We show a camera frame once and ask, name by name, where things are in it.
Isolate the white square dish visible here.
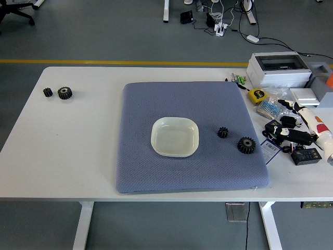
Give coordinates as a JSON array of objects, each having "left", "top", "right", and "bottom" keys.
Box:
[{"left": 151, "top": 117, "right": 200, "bottom": 158}]

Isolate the white power strip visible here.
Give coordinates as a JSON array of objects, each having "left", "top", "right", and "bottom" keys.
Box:
[{"left": 214, "top": 22, "right": 230, "bottom": 38}]

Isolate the white electrical enclosure box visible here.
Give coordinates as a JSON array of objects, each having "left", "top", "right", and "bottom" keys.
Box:
[{"left": 246, "top": 52, "right": 313, "bottom": 88}]

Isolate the black office chair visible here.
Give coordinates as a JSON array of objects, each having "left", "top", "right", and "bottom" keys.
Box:
[{"left": 0, "top": 0, "right": 36, "bottom": 35}]

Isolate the white flat box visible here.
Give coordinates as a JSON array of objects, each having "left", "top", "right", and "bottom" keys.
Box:
[{"left": 289, "top": 87, "right": 321, "bottom": 107}]

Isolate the grey block with recess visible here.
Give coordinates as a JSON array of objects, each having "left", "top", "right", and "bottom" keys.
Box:
[{"left": 306, "top": 61, "right": 333, "bottom": 97}]

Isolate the black hanging cable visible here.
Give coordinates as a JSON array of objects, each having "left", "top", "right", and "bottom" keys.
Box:
[{"left": 244, "top": 202, "right": 251, "bottom": 250}]

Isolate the white table leg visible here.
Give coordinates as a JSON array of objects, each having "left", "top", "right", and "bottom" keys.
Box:
[
  {"left": 72, "top": 202, "right": 95, "bottom": 250},
  {"left": 259, "top": 202, "right": 283, "bottom": 250}
]

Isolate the black servo motor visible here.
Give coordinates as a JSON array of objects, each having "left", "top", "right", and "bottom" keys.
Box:
[{"left": 280, "top": 116, "right": 298, "bottom": 129}]

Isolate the white background desk leg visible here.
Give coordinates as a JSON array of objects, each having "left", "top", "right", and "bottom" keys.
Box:
[
  {"left": 163, "top": 0, "right": 171, "bottom": 23},
  {"left": 243, "top": 0, "right": 257, "bottom": 26}
]

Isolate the large black gear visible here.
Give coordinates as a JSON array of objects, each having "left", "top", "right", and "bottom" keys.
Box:
[
  {"left": 237, "top": 136, "right": 257, "bottom": 155},
  {"left": 57, "top": 86, "right": 73, "bottom": 101}
]

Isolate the metal floor plate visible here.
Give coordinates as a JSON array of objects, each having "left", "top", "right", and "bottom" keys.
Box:
[{"left": 225, "top": 202, "right": 249, "bottom": 223}]

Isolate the black rectangular module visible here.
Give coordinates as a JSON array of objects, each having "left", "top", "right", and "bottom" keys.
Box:
[{"left": 264, "top": 120, "right": 281, "bottom": 136}]

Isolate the bag of blue parts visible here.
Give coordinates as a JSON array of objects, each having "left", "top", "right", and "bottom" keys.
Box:
[{"left": 256, "top": 96, "right": 284, "bottom": 120}]

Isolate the green circuit board strip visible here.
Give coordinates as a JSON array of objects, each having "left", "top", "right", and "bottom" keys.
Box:
[{"left": 301, "top": 202, "right": 333, "bottom": 209}]

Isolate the yellow tape measure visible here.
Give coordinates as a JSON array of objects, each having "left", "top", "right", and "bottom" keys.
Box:
[{"left": 247, "top": 88, "right": 269, "bottom": 106}]

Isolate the black floor cable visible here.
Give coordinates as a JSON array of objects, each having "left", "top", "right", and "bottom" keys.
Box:
[{"left": 238, "top": 0, "right": 333, "bottom": 58}]

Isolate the blue-grey padded mat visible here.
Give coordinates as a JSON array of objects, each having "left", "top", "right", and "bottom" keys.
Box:
[{"left": 115, "top": 81, "right": 270, "bottom": 194}]

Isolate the light grey box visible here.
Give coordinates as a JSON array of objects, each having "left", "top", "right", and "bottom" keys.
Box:
[{"left": 317, "top": 91, "right": 333, "bottom": 109}]

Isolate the black box on floor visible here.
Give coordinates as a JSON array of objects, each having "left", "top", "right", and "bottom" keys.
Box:
[{"left": 180, "top": 10, "right": 195, "bottom": 25}]

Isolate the black digital display meter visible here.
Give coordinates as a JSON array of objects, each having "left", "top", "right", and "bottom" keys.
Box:
[{"left": 290, "top": 147, "right": 323, "bottom": 166}]

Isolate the white barcode label card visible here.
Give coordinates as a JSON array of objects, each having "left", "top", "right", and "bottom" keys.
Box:
[{"left": 260, "top": 140, "right": 281, "bottom": 165}]

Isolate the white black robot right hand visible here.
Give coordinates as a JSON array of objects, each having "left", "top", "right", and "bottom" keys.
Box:
[{"left": 270, "top": 98, "right": 333, "bottom": 167}]

